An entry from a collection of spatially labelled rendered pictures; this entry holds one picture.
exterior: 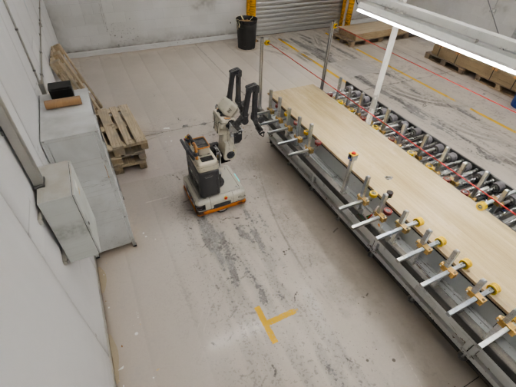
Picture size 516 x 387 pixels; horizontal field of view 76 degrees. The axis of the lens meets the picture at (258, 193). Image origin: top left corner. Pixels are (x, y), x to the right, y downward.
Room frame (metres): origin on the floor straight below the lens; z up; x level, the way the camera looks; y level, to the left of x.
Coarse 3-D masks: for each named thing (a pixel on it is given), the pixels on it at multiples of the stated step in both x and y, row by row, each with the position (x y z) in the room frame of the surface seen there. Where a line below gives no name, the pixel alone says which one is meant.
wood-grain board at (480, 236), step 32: (288, 96) 4.55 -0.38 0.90; (320, 96) 4.59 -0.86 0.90; (320, 128) 3.69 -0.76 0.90; (352, 128) 3.72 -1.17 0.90; (384, 160) 3.05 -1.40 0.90; (416, 160) 3.08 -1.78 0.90; (384, 192) 2.51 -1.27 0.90; (416, 192) 2.54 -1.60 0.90; (448, 192) 2.56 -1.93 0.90; (448, 224) 2.11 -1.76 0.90; (480, 224) 2.12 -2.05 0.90; (448, 256) 1.74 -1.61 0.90; (480, 256) 1.75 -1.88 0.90; (512, 256) 1.76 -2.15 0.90; (512, 288) 1.46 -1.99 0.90
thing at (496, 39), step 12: (372, 0) 3.33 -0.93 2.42; (384, 0) 3.21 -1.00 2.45; (396, 0) 3.17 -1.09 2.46; (408, 12) 2.95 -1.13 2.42; (420, 12) 2.85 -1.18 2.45; (432, 12) 2.82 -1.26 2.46; (444, 24) 2.64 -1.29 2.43; (456, 24) 2.56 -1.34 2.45; (468, 24) 2.55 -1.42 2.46; (480, 36) 2.38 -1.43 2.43; (492, 36) 2.31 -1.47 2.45; (504, 36) 2.30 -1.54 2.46; (504, 48) 2.21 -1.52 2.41; (384, 60) 3.88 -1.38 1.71; (384, 72) 3.86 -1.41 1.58; (372, 108) 3.86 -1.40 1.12
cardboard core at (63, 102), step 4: (76, 96) 2.85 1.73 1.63; (48, 100) 2.76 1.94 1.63; (52, 100) 2.76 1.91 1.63; (56, 100) 2.76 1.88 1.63; (60, 100) 2.77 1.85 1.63; (64, 100) 2.78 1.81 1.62; (68, 100) 2.79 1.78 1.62; (72, 100) 2.81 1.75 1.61; (76, 100) 2.82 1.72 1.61; (80, 100) 2.83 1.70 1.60; (48, 104) 2.71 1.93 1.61; (52, 104) 2.72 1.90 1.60; (56, 104) 2.74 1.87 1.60; (60, 104) 2.75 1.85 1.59; (64, 104) 2.77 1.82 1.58; (68, 104) 2.78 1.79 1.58; (72, 104) 2.80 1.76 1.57; (76, 104) 2.82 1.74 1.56; (48, 108) 2.71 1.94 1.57; (52, 108) 2.72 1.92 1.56
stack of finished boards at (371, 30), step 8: (360, 24) 10.60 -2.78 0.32; (368, 24) 10.64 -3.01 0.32; (376, 24) 10.68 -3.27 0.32; (384, 24) 10.71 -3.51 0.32; (344, 32) 10.03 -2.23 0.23; (352, 32) 9.77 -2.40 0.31; (360, 32) 9.80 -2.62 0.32; (368, 32) 9.83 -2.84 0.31; (376, 32) 9.96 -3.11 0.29; (384, 32) 10.12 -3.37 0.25; (400, 32) 10.42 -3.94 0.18; (360, 40) 9.70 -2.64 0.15
